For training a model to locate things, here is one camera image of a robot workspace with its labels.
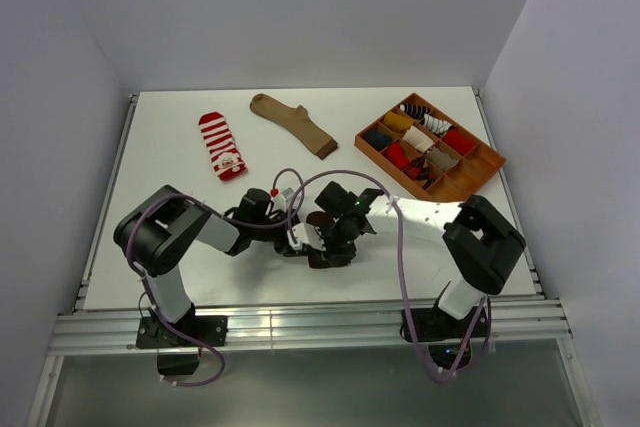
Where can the tan beige sock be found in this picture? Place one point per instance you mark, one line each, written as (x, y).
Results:
(297, 122)

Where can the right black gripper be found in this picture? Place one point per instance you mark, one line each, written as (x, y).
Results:
(333, 256)

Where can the cream rolled sock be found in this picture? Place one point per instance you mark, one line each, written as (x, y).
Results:
(417, 139)

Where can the orange compartment organizer tray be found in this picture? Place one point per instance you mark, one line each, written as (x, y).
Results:
(471, 173)

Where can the grey rolled sock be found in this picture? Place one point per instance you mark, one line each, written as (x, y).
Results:
(440, 159)

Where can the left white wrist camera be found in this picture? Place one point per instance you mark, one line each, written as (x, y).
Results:
(281, 199)

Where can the brown striped cuff sock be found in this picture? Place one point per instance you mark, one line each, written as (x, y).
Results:
(320, 219)

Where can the mustard yellow rolled sock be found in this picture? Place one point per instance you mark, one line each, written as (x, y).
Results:
(397, 122)

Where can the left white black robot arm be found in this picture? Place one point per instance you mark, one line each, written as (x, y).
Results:
(155, 237)

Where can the argyle patterned sock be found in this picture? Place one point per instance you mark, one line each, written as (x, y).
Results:
(419, 172)

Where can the aluminium frame rail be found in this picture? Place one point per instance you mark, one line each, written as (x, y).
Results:
(530, 375)

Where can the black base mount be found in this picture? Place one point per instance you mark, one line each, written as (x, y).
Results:
(446, 337)
(180, 347)

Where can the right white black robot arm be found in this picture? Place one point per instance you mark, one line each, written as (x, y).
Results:
(484, 245)

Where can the red rolled sock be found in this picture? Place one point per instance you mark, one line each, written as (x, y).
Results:
(395, 154)
(458, 142)

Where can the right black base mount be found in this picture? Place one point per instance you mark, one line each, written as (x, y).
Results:
(446, 337)

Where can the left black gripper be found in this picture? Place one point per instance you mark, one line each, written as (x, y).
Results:
(283, 247)

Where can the dark teal rolled sock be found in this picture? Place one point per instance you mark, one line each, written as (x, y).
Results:
(377, 139)

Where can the red white striped santa sock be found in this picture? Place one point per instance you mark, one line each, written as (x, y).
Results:
(226, 160)

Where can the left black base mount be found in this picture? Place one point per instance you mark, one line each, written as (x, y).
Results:
(180, 347)

